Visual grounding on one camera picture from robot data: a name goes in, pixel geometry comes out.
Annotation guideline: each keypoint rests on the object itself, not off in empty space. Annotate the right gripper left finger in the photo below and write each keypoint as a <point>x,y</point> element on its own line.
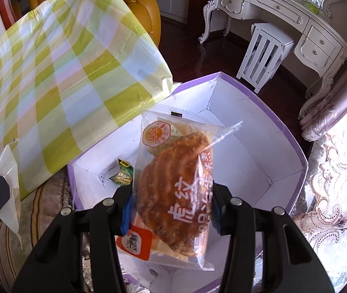
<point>55,263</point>

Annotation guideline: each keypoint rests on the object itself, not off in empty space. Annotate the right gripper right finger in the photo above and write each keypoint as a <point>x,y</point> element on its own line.
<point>289,262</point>

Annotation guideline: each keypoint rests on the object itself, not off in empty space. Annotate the white snack pouch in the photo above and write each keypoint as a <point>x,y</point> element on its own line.
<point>10,212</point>

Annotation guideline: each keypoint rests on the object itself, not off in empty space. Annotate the green pea snack packet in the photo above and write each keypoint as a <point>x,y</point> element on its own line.
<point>125,175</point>

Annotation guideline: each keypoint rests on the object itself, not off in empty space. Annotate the tiger-skin cake bread package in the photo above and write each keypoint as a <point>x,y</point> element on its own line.
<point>171,202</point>

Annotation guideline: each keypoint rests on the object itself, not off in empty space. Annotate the striped plush cushion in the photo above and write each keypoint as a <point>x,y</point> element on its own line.
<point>37,212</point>

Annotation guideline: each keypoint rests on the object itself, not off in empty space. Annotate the pink embroidered curtain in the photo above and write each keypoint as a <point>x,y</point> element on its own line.
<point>321,210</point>

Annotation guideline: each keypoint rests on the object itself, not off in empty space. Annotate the green checkered tablecloth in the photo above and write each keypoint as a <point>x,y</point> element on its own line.
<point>71,73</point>

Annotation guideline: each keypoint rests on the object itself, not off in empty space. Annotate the white slatted stool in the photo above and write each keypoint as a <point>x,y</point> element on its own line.
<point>268,47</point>

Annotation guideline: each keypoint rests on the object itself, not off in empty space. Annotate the white ornate dressing table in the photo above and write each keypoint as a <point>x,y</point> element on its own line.
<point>321,46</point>

